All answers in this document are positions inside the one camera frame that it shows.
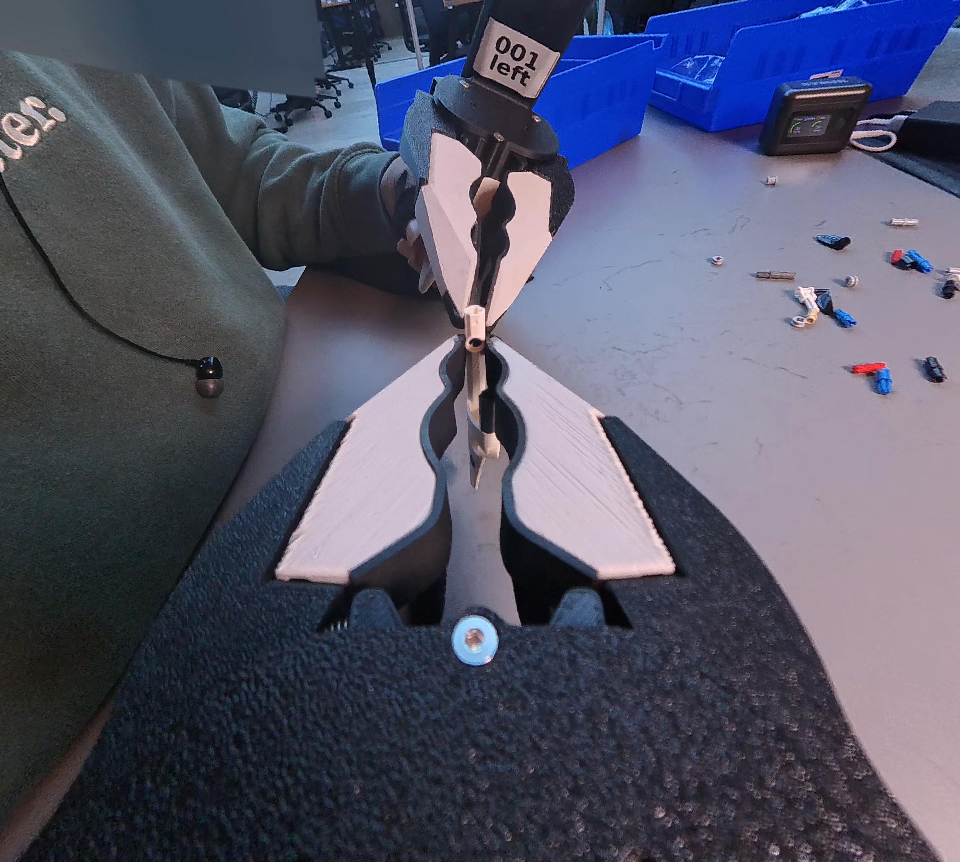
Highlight person's left forearm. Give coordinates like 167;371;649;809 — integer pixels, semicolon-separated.
146;63;406;272

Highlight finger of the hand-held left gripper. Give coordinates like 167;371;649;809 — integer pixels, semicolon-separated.
483;170;556;329
414;132;483;325

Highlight person's left hand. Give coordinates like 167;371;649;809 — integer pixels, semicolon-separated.
378;155;440;295

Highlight black power adapter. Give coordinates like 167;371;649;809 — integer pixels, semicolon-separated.
894;100;960;162

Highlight black office chair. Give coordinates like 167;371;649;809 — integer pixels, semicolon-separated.
270;73;355;132

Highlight black device with green display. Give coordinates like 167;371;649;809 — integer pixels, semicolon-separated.
759;77;875;158

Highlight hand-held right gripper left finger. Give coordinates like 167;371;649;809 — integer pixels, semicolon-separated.
273;335;462;627

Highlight white spotted lego panel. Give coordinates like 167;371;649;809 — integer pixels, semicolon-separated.
465;352;502;490

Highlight white cable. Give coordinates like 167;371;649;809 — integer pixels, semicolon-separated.
851;114;900;154

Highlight black textured pad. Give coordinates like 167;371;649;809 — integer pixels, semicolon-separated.
300;254;451;301

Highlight black table mat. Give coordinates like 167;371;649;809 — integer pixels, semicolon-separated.
870;145;960;202

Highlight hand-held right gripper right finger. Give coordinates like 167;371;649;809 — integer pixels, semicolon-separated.
483;337;678;627

